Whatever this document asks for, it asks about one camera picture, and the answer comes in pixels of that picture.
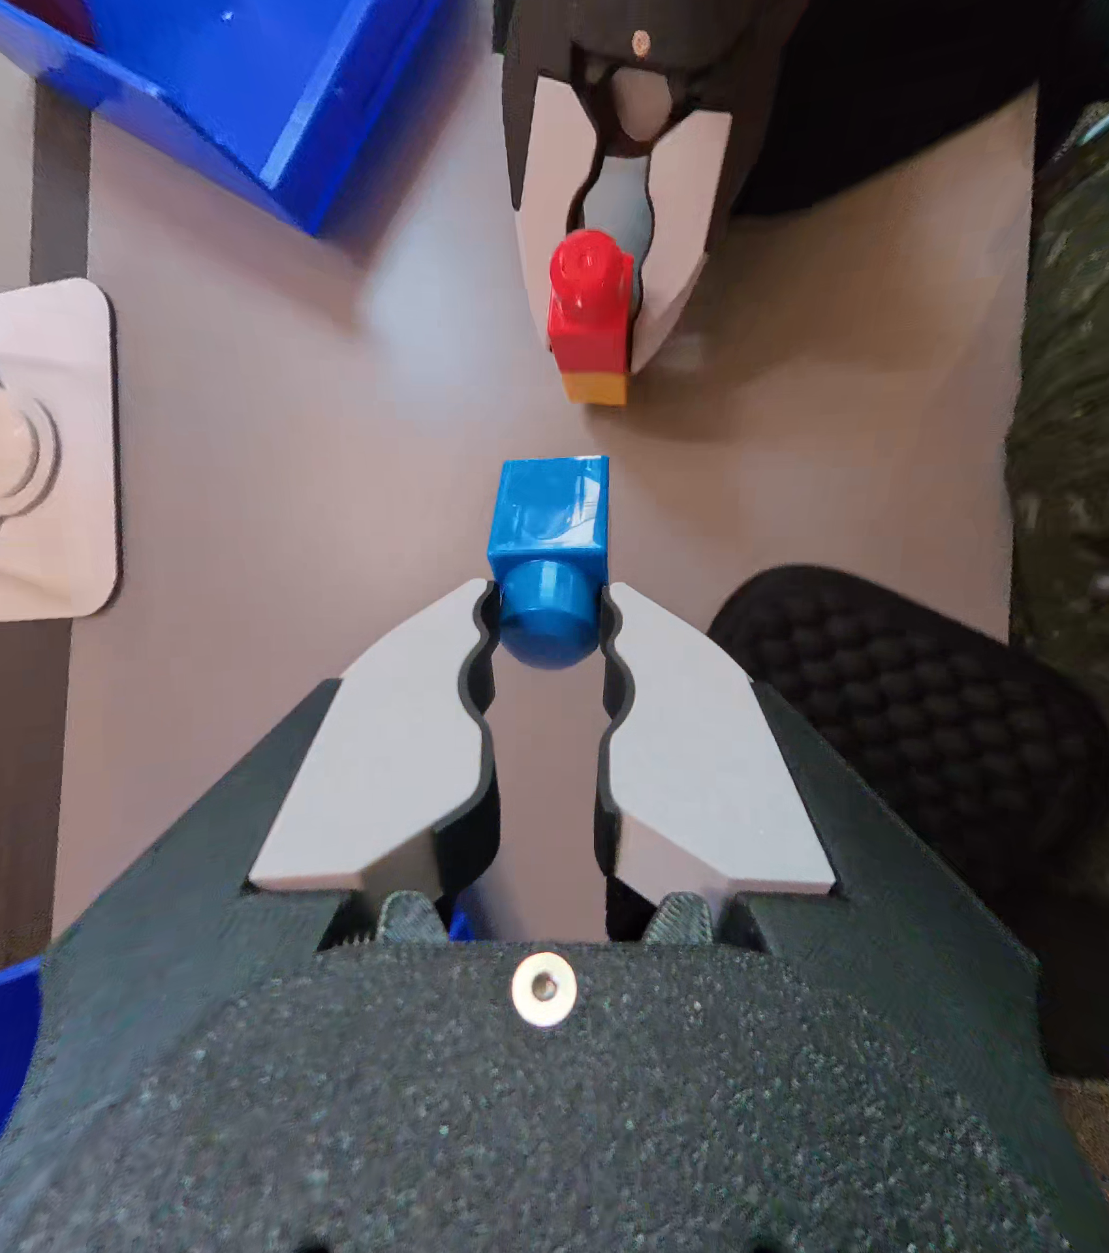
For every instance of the red mega block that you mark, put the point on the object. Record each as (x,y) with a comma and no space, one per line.
(588,294)

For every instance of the white tablet stand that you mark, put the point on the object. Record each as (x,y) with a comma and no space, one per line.
(44,372)

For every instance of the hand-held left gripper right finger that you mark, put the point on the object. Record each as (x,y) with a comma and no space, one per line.
(720,773)

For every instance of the orange mega block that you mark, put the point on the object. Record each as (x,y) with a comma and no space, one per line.
(596,389)

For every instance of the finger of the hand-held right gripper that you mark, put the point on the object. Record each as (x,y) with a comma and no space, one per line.
(544,196)
(691,215)

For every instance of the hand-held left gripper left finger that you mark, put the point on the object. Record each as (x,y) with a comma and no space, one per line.
(368,773)

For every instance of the black textured pad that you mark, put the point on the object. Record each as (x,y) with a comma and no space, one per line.
(907,705)

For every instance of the blue mega block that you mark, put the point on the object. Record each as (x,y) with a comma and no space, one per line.
(549,529)

